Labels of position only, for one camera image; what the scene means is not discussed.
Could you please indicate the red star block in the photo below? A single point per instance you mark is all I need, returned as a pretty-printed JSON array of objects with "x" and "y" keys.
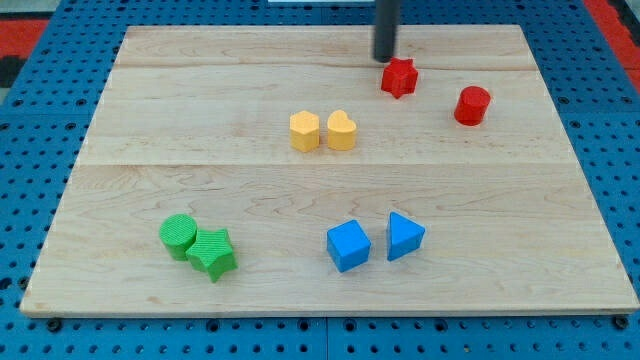
[{"x": 399, "y": 77}]

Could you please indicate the green star block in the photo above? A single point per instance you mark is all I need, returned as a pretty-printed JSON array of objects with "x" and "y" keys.
[{"x": 212, "y": 253}]

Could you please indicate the light wooden board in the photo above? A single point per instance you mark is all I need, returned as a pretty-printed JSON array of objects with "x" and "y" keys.
[{"x": 195, "y": 120}]

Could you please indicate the yellow hexagon block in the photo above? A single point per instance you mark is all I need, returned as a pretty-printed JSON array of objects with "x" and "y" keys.
[{"x": 304, "y": 129}]

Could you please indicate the yellow heart block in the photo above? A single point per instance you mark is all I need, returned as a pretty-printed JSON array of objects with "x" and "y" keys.
[{"x": 341, "y": 131}]

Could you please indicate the blue cube block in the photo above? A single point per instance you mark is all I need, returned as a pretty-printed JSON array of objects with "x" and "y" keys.
[{"x": 348, "y": 245}]

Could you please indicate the blue triangle block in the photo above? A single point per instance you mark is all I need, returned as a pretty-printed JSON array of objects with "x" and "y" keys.
[{"x": 403, "y": 236}]

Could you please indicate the green cylinder block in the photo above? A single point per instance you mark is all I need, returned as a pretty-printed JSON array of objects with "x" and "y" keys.
[{"x": 177, "y": 233}]

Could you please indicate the red cylinder block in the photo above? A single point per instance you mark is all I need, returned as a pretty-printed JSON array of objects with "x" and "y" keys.
[{"x": 472, "y": 105}]

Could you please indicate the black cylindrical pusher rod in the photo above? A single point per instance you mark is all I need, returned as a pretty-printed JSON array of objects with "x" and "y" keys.
[{"x": 386, "y": 22}]

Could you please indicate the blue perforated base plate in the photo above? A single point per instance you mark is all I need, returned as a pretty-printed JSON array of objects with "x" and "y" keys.
[{"x": 48, "y": 109}]

